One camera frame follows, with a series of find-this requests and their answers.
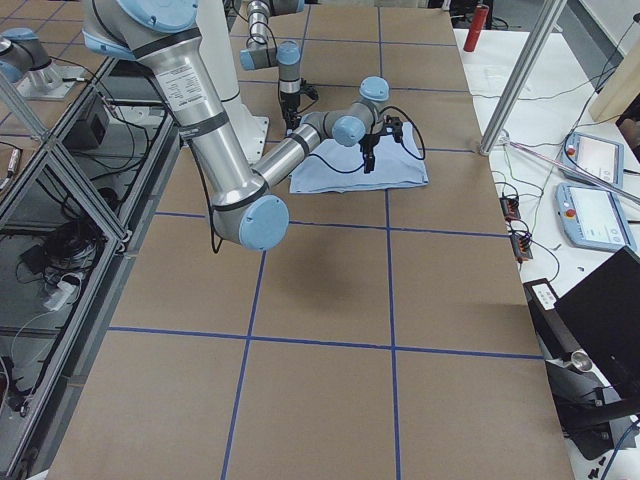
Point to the upper teach pendant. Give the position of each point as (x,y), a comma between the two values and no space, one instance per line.
(586,154)

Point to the aluminium frame post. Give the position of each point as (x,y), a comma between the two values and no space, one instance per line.
(530,52)

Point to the lower teach pendant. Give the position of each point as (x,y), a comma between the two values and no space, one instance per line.
(593,218)

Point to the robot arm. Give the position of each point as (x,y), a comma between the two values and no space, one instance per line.
(186,46)
(263,51)

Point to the black box under rack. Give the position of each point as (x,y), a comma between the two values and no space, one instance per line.
(89,129)

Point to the light blue t-shirt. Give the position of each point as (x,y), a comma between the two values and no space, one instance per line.
(332,167)

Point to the white power strip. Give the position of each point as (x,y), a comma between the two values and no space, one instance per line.
(61,295)

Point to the aluminium frame rack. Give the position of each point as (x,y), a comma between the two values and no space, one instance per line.
(75,215)

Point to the teach pendant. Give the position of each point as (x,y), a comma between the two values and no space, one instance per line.
(593,218)
(586,154)

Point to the red cylinder bottle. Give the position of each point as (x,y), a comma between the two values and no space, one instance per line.
(477,24)

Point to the electronics board with wires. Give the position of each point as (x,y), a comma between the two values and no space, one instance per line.
(519,233)

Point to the small grey robot arm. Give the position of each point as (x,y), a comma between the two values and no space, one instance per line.
(26,63)

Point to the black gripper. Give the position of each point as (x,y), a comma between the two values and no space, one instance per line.
(371,141)
(289,99)

